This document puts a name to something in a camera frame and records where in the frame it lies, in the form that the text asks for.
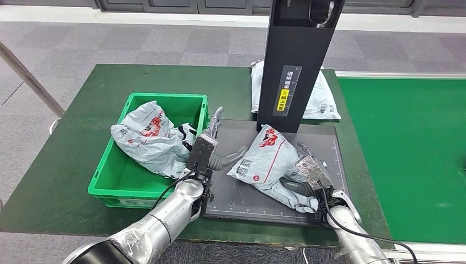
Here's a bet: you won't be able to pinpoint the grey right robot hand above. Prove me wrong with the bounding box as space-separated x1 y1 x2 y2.
281 141 317 198

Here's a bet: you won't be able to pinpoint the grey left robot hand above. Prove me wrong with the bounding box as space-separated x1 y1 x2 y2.
207 106 248 172

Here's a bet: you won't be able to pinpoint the white red-print courier bag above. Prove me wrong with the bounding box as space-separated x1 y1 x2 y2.
226 124 321 214
110 101 199 180

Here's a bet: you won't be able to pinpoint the black inbound scanner machine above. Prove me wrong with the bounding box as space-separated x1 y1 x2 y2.
202 0 350 228

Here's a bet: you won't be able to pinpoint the green conveyor belt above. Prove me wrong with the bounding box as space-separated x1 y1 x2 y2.
335 71 466 264

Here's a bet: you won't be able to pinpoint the flat white courier bag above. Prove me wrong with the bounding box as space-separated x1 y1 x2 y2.
250 60 342 120

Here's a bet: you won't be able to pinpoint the green plastic crate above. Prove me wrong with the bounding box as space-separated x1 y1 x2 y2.
88 92 211 209

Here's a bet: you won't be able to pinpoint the grey framed glass cabinet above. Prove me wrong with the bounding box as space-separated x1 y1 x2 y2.
96 0 466 15

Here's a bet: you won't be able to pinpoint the grey metal pole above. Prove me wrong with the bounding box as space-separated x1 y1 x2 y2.
0 42 65 118

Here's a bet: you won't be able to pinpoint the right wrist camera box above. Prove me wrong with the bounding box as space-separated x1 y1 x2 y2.
295 155 332 190

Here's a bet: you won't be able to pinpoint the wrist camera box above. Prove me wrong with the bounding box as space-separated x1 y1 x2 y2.
186 133 219 179
295 155 332 190

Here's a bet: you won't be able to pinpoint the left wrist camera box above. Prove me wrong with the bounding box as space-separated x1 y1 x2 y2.
186 133 219 179

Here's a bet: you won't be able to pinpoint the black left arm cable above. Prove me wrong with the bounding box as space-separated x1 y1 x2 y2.
149 169 199 212

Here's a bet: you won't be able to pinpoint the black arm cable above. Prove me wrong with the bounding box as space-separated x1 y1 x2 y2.
149 169 199 212
317 180 419 264

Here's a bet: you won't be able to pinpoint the thin white cable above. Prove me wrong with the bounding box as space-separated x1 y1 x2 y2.
284 247 311 264

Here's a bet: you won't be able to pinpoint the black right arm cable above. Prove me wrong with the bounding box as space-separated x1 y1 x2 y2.
317 180 419 264

